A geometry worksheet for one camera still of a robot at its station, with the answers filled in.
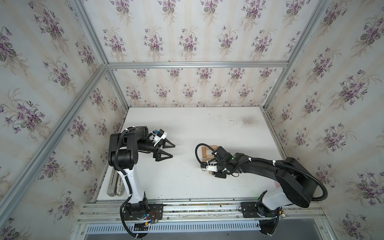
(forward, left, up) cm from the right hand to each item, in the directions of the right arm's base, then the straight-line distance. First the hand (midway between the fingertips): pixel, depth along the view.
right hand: (216, 168), depth 88 cm
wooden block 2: (+10, +7, +1) cm, 13 cm away
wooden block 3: (-2, +8, +16) cm, 18 cm away
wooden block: (+1, +4, +23) cm, 23 cm away
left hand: (+3, +26, +11) cm, 28 cm away
